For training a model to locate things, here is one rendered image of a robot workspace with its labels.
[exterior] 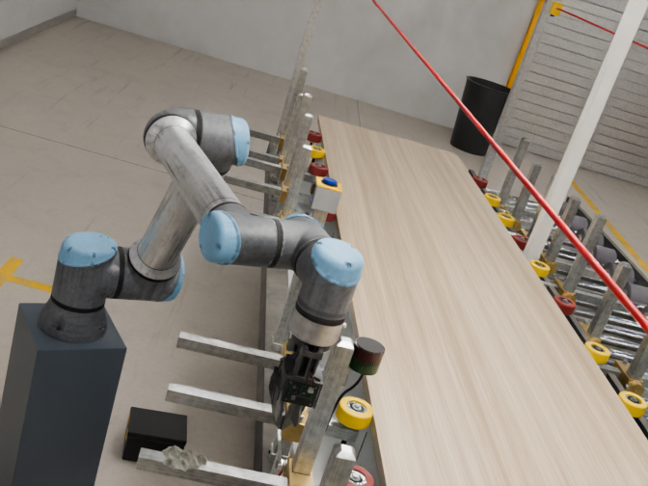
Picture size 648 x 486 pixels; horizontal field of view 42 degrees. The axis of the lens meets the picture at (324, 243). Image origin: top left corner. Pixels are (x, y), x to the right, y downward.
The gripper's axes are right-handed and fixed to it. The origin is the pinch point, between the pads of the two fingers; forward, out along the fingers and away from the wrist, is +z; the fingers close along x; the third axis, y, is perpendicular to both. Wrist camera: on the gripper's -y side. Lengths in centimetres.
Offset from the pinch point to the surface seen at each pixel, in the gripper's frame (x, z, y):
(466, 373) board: 53, 10, -54
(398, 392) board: 32, 10, -37
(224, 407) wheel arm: -8.3, 16.5, -24.8
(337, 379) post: 8.2, -9.1, -3.5
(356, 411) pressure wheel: 20.1, 10.0, -24.6
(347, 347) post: 8.1, -16.2, -3.6
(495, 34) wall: 245, -12, -789
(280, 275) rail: 9, 30, -131
